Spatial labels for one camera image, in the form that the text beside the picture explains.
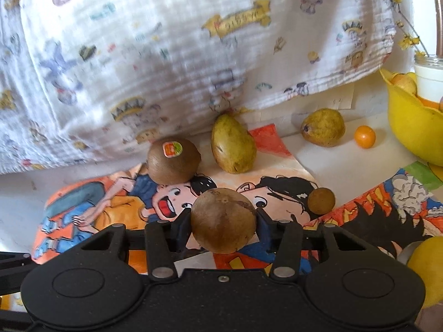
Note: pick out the anime fighter drawing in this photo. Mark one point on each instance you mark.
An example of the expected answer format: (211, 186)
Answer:
(395, 213)

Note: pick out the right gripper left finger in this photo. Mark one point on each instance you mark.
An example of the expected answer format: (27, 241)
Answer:
(163, 239)

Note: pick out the green pear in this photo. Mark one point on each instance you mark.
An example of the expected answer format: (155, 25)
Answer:
(233, 147)
(324, 127)

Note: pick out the kiwi with sticker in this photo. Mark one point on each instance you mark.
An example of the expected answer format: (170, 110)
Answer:
(172, 161)

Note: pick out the white jar with twigs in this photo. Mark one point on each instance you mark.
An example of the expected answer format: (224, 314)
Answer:
(429, 75)

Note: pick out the brown round fruit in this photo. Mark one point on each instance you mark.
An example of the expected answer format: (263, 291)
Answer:
(223, 221)

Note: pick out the small brown longan fruit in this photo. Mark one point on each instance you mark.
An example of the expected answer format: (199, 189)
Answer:
(321, 201)

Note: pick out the cartoon kids drawing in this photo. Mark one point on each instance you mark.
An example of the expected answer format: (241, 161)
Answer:
(277, 183)

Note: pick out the yellow plastic bowl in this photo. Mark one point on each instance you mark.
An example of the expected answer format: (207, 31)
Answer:
(416, 126)

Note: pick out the small orange citrus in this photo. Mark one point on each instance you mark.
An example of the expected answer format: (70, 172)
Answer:
(365, 136)

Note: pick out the white cartoon print cloth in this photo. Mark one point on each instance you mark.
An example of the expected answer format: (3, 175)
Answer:
(84, 81)

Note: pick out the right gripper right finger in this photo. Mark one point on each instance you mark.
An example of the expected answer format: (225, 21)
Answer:
(285, 240)

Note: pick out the yellow lemon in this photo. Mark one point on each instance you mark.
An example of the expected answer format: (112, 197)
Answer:
(427, 262)

